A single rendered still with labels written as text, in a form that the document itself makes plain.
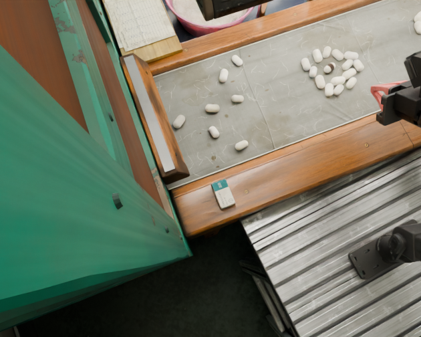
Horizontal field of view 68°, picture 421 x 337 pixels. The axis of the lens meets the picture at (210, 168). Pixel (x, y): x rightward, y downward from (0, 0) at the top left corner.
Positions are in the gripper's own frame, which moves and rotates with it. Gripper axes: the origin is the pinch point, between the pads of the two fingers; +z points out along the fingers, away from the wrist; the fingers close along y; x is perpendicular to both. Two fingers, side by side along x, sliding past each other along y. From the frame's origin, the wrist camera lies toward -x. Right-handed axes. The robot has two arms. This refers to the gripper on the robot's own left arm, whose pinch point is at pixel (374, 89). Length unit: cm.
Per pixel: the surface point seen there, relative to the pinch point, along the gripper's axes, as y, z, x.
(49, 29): 52, -30, -32
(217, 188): 39.8, -0.8, 9.8
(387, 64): -15.7, 14.1, 2.8
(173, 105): 41.8, 21.1, -3.1
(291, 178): 22.7, -2.1, 13.6
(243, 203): 35.3, -3.2, 14.6
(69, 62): 52, -29, -30
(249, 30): 15.8, 28.5, -12.9
